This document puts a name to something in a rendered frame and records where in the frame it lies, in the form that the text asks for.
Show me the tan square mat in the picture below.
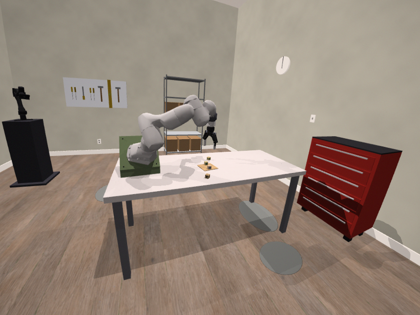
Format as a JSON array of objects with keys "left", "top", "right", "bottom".
[{"left": 197, "top": 163, "right": 218, "bottom": 171}]

